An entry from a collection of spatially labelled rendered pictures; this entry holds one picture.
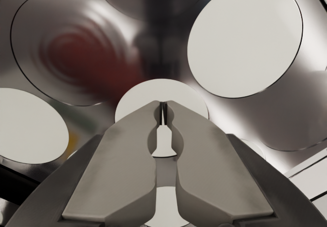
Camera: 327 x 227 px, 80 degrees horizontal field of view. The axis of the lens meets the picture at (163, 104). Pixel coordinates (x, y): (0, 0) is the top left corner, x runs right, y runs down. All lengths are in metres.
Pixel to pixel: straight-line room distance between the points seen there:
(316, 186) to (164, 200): 0.32
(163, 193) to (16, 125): 0.20
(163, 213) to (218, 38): 0.25
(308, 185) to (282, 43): 0.35
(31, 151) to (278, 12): 0.29
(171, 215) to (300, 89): 0.24
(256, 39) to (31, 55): 0.20
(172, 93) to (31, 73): 0.13
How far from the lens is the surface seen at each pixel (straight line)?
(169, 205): 0.32
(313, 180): 0.50
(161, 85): 0.19
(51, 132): 0.25
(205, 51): 0.19
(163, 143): 0.23
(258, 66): 0.21
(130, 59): 0.18
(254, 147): 0.26
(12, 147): 0.29
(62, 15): 0.19
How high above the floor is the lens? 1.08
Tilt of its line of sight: 61 degrees down
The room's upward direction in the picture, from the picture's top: 177 degrees clockwise
